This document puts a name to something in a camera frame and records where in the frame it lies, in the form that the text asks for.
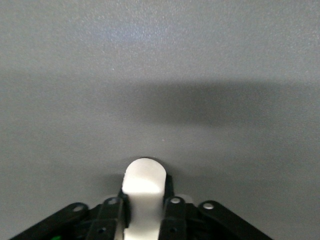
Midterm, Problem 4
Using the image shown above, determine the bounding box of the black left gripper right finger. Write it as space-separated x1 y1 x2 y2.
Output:
161 174 275 240

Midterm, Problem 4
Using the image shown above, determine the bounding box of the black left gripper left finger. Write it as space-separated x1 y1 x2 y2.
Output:
7 192 131 240

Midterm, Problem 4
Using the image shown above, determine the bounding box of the white steamed bun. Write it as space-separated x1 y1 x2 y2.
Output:
121 157 168 240

